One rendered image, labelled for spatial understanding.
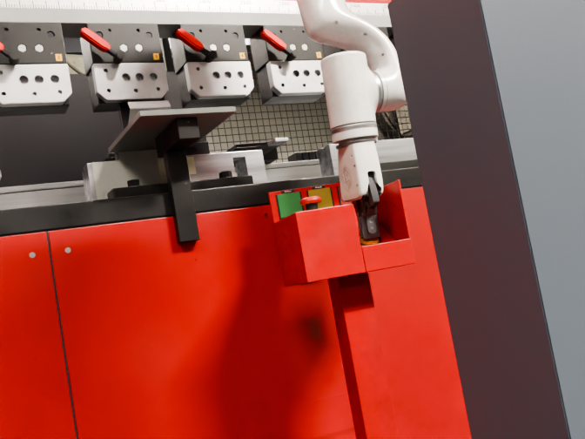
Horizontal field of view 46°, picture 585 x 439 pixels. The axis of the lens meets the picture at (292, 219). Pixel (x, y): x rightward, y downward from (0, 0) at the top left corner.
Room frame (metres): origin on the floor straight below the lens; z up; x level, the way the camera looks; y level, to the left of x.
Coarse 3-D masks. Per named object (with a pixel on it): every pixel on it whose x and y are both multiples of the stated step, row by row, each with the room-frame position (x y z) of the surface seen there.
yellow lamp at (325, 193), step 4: (324, 188) 1.34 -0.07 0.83; (328, 188) 1.34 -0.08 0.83; (308, 192) 1.33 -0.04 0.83; (312, 192) 1.33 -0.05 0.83; (316, 192) 1.34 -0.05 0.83; (320, 192) 1.34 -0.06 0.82; (324, 192) 1.34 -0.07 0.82; (328, 192) 1.34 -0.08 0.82; (320, 196) 1.34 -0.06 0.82; (324, 196) 1.34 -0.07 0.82; (328, 196) 1.34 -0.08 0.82; (324, 200) 1.34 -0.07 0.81; (328, 200) 1.34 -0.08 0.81; (332, 200) 1.34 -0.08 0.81; (320, 204) 1.34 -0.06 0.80; (324, 204) 1.34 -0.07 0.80; (328, 204) 1.34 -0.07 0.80; (332, 204) 1.34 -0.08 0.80
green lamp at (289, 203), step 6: (294, 192) 1.32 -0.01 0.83; (282, 198) 1.32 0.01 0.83; (288, 198) 1.32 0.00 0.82; (294, 198) 1.32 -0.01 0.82; (282, 204) 1.32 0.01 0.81; (288, 204) 1.32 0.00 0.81; (294, 204) 1.32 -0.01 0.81; (282, 210) 1.32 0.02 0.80; (288, 210) 1.32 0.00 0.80; (294, 210) 1.32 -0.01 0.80; (300, 210) 1.33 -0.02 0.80; (282, 216) 1.32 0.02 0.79
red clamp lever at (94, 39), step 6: (84, 30) 1.34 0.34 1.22; (90, 30) 1.34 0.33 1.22; (84, 36) 1.34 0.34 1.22; (90, 36) 1.34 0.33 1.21; (96, 36) 1.35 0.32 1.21; (90, 42) 1.36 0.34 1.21; (96, 42) 1.35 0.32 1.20; (102, 42) 1.35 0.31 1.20; (102, 48) 1.36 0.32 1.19; (108, 48) 1.36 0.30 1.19; (114, 54) 1.37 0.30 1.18; (120, 54) 1.36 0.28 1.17; (114, 60) 1.38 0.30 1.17; (120, 60) 1.37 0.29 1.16
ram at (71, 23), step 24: (288, 0) 1.60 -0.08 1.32; (360, 0) 1.70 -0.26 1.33; (384, 0) 1.73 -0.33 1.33; (72, 24) 1.38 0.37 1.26; (168, 24) 1.46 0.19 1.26; (216, 24) 1.51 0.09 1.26; (240, 24) 1.54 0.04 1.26; (264, 24) 1.57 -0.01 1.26; (288, 24) 1.60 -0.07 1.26; (384, 24) 1.72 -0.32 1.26
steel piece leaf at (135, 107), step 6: (132, 102) 1.37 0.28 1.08; (138, 102) 1.38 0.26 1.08; (144, 102) 1.38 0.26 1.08; (150, 102) 1.39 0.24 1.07; (156, 102) 1.40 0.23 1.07; (162, 102) 1.40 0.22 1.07; (168, 102) 1.41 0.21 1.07; (132, 108) 1.36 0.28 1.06; (138, 108) 1.37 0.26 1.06; (144, 108) 1.37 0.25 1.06; (150, 108) 1.38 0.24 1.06; (156, 108) 1.39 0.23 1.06; (162, 108) 1.39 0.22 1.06; (168, 108) 1.40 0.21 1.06; (132, 114) 1.37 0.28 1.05
